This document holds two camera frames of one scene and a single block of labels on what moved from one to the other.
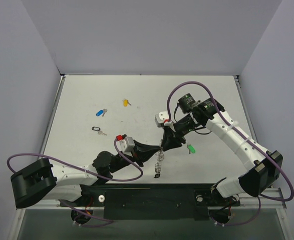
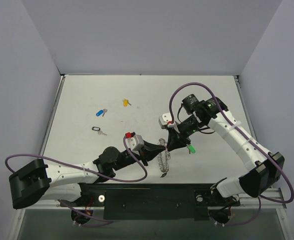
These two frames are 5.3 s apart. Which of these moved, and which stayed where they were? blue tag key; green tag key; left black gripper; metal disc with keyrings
Moved: metal disc with keyrings
Stayed: blue tag key; left black gripper; green tag key
